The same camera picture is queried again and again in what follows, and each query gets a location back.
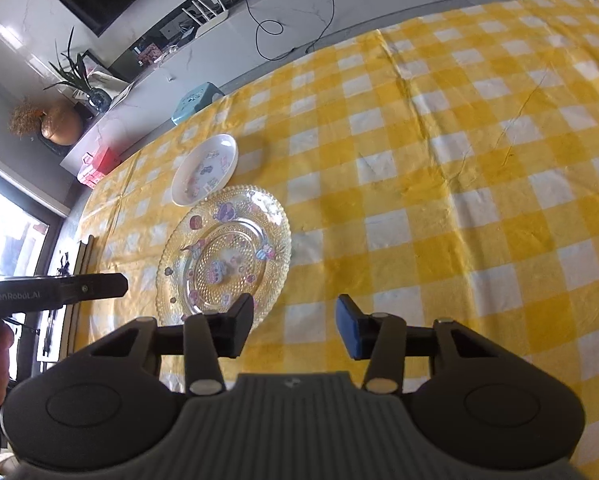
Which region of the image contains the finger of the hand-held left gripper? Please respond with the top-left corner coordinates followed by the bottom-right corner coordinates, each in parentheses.
top-left (54, 272), bottom-right (129, 307)

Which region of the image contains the black cable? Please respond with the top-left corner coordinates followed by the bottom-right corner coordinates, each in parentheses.
top-left (240, 0), bottom-right (336, 61)

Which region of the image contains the white marble tv cabinet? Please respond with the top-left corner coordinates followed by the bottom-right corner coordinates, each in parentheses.
top-left (60, 0), bottom-right (523, 178)

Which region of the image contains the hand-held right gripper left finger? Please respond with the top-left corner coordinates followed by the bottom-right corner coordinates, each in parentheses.
top-left (87, 293), bottom-right (255, 395)

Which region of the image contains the dark sliding door frame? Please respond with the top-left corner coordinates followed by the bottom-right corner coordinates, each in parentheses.
top-left (0, 152), bottom-right (70, 281)

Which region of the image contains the white router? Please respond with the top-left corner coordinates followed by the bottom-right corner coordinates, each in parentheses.
top-left (184, 0), bottom-right (230, 36)

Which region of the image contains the light blue stool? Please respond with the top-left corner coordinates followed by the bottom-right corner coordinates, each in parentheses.
top-left (172, 84), bottom-right (225, 126)

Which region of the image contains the pink storage box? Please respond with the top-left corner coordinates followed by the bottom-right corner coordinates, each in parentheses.
top-left (76, 146), bottom-right (123, 188)

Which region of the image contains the white sketch picture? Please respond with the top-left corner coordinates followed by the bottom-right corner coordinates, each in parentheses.
top-left (87, 67), bottom-right (130, 106)

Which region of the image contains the yellow checked tablecloth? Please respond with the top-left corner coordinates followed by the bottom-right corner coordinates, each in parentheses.
top-left (62, 0), bottom-right (599, 480)

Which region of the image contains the green plant in blue vase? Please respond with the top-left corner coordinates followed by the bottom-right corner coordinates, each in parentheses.
top-left (44, 26), bottom-right (113, 111)

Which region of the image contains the gold round vase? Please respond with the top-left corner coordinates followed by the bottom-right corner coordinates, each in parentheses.
top-left (40, 102), bottom-right (84, 146)

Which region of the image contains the clear glass printed plate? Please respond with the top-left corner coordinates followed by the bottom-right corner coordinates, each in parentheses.
top-left (156, 185), bottom-right (293, 328)

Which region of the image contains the dried flower bunch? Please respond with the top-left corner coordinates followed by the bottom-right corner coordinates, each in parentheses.
top-left (7, 97), bottom-right (45, 137)

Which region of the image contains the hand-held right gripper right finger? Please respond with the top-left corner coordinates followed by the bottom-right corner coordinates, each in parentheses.
top-left (336, 294), bottom-right (509, 395)

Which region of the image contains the small white printed plate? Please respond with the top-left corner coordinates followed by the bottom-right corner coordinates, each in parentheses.
top-left (172, 134), bottom-right (238, 207)

